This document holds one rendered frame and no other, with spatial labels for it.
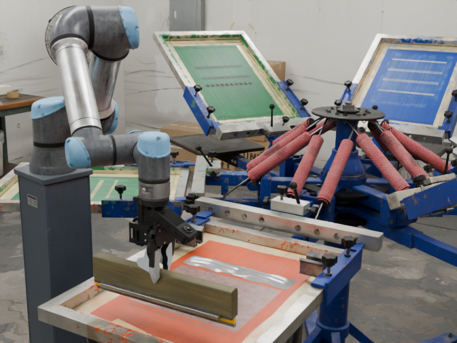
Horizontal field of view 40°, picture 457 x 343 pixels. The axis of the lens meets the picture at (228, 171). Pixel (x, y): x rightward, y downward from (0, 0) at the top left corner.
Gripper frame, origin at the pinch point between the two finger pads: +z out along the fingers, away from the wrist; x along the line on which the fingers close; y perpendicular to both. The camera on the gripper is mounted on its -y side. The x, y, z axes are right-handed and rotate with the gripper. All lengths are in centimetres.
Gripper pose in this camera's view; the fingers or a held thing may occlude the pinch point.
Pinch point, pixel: (162, 275)
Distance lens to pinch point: 158.0
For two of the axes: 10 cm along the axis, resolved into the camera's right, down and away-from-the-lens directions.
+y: -8.7, -1.6, 4.7
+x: -4.9, 2.3, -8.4
